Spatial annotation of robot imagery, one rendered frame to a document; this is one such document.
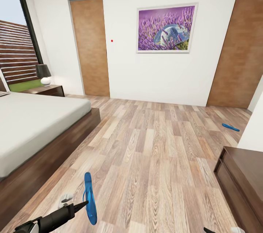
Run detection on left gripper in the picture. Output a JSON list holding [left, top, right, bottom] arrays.
[[51, 201, 89, 232]]

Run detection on sandal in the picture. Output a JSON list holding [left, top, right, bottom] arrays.
[[222, 124, 240, 131], [84, 172, 97, 225]]

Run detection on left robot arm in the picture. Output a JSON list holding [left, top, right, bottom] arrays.
[[13, 192, 89, 233]]

